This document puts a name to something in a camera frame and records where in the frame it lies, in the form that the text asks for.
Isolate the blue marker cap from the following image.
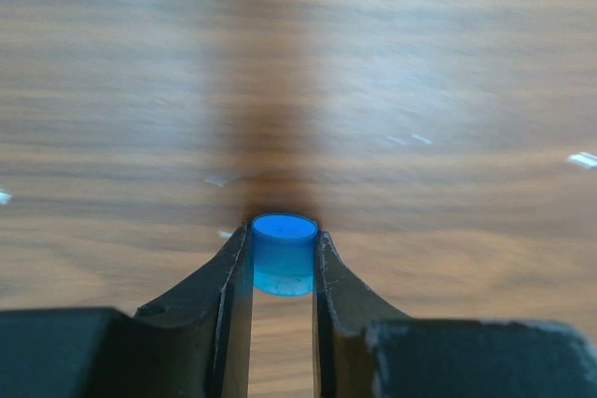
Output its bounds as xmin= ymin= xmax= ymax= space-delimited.
xmin=251 ymin=213 xmax=319 ymax=297

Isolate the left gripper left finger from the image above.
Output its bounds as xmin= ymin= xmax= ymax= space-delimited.
xmin=1 ymin=225 xmax=253 ymax=397

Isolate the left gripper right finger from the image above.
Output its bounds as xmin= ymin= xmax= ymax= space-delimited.
xmin=312 ymin=232 xmax=596 ymax=398

